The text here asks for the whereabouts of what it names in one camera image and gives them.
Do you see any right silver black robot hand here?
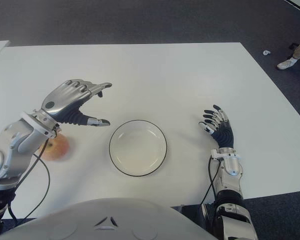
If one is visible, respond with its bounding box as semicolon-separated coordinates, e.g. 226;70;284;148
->
198;104;234;150

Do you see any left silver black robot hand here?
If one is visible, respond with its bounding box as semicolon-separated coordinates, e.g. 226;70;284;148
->
41;79;113;127

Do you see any pale red apple with sticker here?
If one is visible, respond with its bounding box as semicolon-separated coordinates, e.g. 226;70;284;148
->
38;134;70;162

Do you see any white plate with black rim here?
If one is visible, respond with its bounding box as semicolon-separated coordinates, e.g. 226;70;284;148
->
109;120;168;178

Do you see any white shoe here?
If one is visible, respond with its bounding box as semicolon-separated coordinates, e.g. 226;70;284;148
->
276;56;298;71

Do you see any grey robot torso shell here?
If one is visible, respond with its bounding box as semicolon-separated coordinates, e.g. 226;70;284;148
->
0;197;215;240

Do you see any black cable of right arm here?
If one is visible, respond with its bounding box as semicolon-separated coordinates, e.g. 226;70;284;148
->
199;156;222;206

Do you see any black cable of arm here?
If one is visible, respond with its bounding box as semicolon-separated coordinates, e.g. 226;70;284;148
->
199;156;222;206
8;139;51;225

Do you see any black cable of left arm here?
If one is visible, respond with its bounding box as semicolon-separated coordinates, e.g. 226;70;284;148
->
8;139;51;225

